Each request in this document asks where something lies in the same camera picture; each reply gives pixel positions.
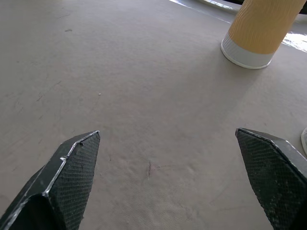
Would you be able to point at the white object at edge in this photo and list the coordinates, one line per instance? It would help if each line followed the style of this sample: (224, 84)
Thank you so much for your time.
(304, 141)

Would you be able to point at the tan ribbed paper cup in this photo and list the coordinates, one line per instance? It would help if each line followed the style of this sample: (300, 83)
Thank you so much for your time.
(256, 31)

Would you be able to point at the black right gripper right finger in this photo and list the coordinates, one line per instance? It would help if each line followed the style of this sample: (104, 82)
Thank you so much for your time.
(275, 177)

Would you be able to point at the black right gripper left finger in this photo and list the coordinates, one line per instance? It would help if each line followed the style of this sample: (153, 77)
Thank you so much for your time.
(60, 182)

